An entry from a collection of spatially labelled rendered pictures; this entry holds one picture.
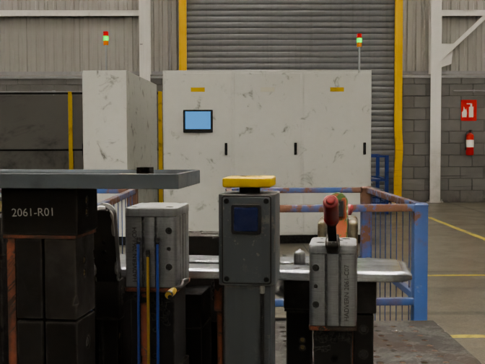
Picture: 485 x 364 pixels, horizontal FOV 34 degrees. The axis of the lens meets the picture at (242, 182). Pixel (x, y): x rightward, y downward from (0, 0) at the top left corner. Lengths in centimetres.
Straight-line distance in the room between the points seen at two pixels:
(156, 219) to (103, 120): 820
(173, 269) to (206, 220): 816
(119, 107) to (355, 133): 272
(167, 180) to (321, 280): 30
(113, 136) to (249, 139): 155
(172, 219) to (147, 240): 5
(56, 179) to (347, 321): 45
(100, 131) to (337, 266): 829
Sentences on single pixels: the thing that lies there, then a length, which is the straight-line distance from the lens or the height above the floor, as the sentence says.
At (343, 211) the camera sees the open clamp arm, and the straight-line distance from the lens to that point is 147.
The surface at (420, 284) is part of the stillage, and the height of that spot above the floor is 62.
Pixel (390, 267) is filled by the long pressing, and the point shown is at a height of 100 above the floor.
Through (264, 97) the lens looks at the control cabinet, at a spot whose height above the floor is 169.
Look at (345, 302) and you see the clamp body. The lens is 115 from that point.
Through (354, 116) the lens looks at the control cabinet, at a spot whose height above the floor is 147.
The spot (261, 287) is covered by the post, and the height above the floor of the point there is 103.
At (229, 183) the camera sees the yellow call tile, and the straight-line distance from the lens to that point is 98.
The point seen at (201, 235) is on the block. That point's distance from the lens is 151.
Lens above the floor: 121
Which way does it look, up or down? 3 degrees down
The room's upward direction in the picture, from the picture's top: straight up
